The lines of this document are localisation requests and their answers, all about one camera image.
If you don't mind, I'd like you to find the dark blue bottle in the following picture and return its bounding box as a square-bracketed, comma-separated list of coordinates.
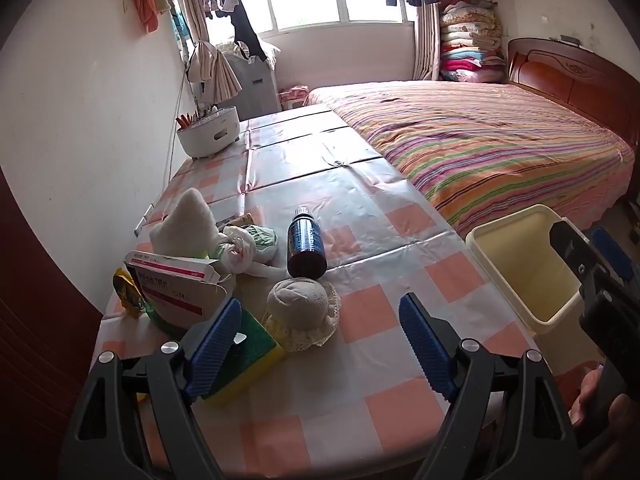
[286, 206, 328, 281]

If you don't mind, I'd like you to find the white pink medicine box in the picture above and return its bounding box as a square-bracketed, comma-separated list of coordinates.
[123, 251, 236, 332]

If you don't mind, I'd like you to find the stack of folded quilts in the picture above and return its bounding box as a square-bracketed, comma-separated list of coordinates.
[440, 0, 508, 83]

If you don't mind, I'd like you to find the black hanging garment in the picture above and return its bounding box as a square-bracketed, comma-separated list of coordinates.
[230, 0, 268, 63]

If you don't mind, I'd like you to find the yellow snack packet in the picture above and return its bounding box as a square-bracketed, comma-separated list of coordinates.
[112, 267, 147, 318]

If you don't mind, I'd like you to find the white plush toy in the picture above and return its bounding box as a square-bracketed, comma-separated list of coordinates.
[150, 187, 218, 261]

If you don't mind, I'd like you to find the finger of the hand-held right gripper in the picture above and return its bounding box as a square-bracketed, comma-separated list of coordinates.
[549, 220, 608, 291]
[589, 226, 636, 283]

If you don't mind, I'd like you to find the white lace cap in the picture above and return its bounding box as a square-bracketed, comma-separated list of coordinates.
[262, 276, 342, 353]

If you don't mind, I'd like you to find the white plastic bag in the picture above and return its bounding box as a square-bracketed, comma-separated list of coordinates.
[210, 226, 261, 276]

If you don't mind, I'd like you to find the pink stool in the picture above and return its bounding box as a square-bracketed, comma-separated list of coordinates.
[279, 85, 311, 110]

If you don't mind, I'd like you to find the person's right hand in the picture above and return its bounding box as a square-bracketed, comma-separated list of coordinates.
[570, 364, 640, 463]

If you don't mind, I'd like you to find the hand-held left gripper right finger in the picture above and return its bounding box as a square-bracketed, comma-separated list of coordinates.
[398, 292, 583, 480]

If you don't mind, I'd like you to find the grey washing machine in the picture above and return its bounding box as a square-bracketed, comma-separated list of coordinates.
[227, 52, 281, 121]

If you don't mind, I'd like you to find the orange hanging cloth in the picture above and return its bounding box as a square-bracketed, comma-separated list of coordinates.
[130, 0, 171, 33]

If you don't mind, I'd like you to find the wooden headboard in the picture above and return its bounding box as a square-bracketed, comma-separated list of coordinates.
[507, 37, 640, 156]

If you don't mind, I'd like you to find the tied striped beige curtain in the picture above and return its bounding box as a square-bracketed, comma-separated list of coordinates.
[167, 0, 243, 106]

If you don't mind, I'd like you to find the grey wall cable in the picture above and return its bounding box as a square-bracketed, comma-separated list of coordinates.
[162, 45, 196, 191]

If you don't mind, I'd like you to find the white utensil holder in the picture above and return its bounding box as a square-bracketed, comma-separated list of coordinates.
[176, 105, 241, 160]

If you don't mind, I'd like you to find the beige window curtain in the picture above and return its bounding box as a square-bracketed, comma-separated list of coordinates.
[414, 2, 442, 81]

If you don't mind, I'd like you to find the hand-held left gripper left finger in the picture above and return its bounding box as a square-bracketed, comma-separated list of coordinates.
[60, 297, 243, 480]

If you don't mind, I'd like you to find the sock drying hanger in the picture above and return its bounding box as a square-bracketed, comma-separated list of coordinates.
[197, 0, 243, 18]

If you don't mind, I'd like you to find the green yellow sponge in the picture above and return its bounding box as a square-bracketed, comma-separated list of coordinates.
[202, 307, 287, 406]

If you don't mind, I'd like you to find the dark red door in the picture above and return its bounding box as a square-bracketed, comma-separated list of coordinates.
[0, 165, 103, 480]

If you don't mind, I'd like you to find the bed with striped sheet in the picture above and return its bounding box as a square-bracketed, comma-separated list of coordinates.
[305, 80, 636, 241]

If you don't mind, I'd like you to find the cream plastic bin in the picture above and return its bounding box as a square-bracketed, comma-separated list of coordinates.
[465, 204, 608, 361]

